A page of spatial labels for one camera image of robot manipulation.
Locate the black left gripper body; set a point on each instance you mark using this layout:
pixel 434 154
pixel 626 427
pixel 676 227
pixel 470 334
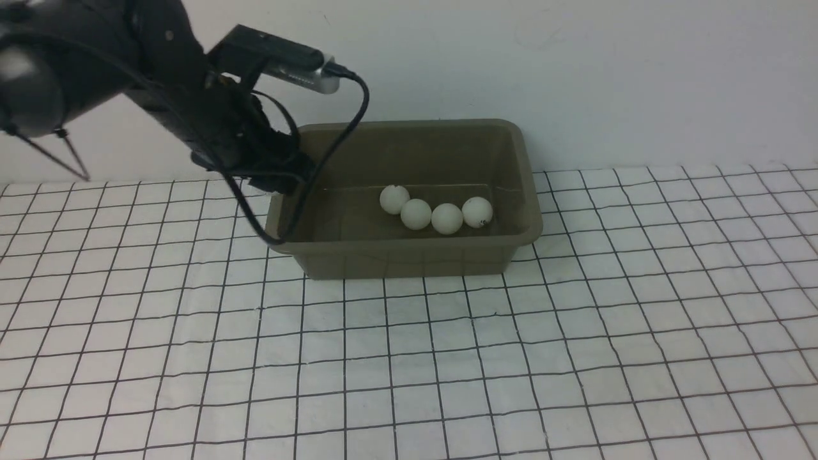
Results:
pixel 224 126

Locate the white ping-pong ball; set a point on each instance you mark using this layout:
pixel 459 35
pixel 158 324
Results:
pixel 416 214
pixel 447 219
pixel 477 212
pixel 392 199

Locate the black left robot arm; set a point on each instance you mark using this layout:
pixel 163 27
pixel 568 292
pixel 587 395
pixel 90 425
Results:
pixel 61 59

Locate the olive green plastic bin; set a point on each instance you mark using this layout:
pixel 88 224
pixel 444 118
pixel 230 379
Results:
pixel 344 234

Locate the white black-grid tablecloth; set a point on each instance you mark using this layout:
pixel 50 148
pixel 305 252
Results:
pixel 665 313

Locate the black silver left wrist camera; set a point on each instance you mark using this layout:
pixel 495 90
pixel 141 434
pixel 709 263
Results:
pixel 275 59

